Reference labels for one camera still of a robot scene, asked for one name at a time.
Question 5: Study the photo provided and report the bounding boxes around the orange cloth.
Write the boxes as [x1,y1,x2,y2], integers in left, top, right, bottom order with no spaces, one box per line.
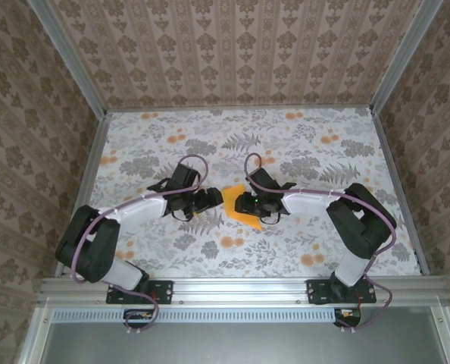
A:
[221,184,264,232]

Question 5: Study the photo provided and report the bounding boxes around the floral patterned table cover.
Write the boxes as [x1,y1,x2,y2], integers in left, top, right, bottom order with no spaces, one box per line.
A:
[70,108,423,278]

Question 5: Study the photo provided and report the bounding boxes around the grey metal panel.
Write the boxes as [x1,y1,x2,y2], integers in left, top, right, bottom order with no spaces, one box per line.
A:
[18,305,450,364]

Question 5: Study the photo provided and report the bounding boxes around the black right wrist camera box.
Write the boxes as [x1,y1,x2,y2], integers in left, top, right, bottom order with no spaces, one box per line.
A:
[247,168,281,196]

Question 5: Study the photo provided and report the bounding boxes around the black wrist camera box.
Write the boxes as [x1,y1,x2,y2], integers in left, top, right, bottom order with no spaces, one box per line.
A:
[170,162,202,190]
[247,168,281,196]

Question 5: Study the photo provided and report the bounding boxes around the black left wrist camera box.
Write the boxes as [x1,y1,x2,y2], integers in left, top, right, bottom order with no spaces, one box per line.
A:
[170,162,202,190]

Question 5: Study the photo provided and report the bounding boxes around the aluminium mounting rail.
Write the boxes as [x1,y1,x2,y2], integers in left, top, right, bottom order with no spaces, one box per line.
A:
[39,275,450,304]

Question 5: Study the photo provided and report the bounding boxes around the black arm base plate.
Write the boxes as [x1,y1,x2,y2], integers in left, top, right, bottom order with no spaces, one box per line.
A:
[306,279,377,305]
[107,279,173,305]

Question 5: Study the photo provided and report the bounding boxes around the aluminium table side rail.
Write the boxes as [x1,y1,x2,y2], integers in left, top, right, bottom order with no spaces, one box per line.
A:
[370,108,433,277]
[54,111,112,278]

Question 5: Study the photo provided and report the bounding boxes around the grey slotted cable duct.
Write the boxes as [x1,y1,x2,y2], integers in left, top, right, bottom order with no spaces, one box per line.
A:
[52,309,336,323]

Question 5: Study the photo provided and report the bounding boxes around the black board with wires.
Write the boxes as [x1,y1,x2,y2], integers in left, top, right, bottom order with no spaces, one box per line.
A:
[123,309,158,330]
[333,307,363,329]

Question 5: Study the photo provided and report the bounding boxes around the aluminium frame corner post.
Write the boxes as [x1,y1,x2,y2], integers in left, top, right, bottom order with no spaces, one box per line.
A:
[369,0,446,115]
[27,0,108,118]

